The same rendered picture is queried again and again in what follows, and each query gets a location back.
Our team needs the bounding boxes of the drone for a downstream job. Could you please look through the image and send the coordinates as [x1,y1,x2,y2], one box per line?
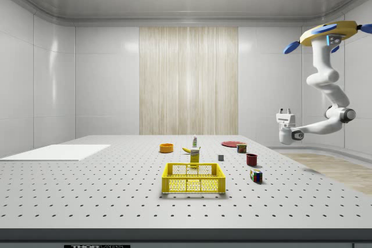
[283,20,372,55]

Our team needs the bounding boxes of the banana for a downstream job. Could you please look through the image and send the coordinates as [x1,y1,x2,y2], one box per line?
[181,145,202,154]

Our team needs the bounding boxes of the white board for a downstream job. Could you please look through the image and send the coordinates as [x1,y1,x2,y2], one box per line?
[0,144,112,161]

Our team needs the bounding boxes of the yellow carton box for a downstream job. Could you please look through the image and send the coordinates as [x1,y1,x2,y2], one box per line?
[189,148,201,169]

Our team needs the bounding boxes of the red mug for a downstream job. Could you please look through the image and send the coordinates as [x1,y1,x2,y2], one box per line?
[245,153,260,167]

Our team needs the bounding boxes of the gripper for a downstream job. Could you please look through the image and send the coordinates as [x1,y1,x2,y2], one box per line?
[276,107,296,129]

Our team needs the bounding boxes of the yellow basket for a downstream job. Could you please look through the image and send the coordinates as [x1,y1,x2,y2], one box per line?
[161,162,227,195]

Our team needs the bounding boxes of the puzzle cube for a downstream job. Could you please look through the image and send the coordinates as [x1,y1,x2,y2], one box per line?
[249,168,264,185]

